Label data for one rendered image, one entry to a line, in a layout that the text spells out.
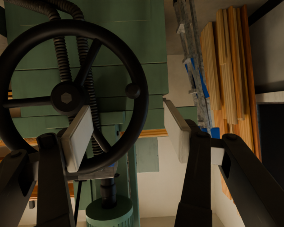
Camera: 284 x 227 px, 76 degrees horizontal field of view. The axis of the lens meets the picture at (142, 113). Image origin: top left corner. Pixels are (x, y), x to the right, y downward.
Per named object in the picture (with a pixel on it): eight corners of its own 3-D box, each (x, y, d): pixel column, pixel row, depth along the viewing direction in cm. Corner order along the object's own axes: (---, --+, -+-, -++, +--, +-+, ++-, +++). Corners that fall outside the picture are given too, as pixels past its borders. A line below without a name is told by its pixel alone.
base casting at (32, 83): (168, 62, 52) (170, 94, 52) (150, 86, 110) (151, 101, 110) (7, 70, 50) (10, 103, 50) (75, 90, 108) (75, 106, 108)
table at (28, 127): (212, 105, 43) (213, 130, 44) (179, 106, 74) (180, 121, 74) (-54, 122, 41) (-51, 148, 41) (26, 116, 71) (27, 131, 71)
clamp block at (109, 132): (116, 124, 42) (119, 162, 43) (121, 120, 56) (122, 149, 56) (52, 128, 42) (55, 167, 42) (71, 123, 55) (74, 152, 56)
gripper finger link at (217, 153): (199, 151, 12) (244, 147, 12) (178, 119, 16) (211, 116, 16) (197, 170, 12) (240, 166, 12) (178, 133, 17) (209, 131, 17)
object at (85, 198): (89, 178, 85) (92, 209, 86) (93, 171, 94) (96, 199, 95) (71, 179, 85) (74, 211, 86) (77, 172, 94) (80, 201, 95)
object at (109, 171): (113, 161, 44) (115, 184, 44) (117, 151, 55) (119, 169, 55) (58, 165, 43) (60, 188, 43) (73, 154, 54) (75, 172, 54)
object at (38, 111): (162, 94, 52) (163, 108, 52) (154, 98, 73) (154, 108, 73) (19, 102, 51) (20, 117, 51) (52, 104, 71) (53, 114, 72)
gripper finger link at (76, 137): (77, 173, 14) (67, 173, 14) (93, 130, 20) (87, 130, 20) (70, 138, 13) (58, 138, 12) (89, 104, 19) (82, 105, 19)
